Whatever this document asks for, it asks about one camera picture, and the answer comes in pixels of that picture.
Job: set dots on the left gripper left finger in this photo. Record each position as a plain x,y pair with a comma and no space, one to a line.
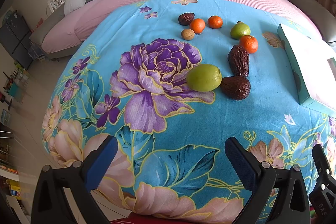
50,204

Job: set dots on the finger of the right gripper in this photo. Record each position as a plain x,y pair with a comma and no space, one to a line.
322,197

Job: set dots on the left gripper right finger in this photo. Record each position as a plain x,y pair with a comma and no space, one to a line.
260,178

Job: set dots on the dark red date front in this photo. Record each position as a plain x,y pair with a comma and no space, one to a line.
236,87

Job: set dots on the dark red date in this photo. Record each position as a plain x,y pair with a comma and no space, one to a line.
186,18
238,59
236,87

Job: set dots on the large green jujube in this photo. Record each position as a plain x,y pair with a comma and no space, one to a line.
204,78

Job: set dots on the orange mandarin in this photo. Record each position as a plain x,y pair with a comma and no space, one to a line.
197,25
215,22
249,43

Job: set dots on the teal white cardboard tray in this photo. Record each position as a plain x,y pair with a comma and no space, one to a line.
313,65

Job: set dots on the pink sofa cover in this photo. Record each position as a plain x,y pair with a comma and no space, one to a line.
61,35

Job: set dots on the blue floral tablecloth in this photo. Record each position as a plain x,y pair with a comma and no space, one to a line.
128,80

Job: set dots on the black cabinet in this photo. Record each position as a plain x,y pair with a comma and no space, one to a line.
15,38

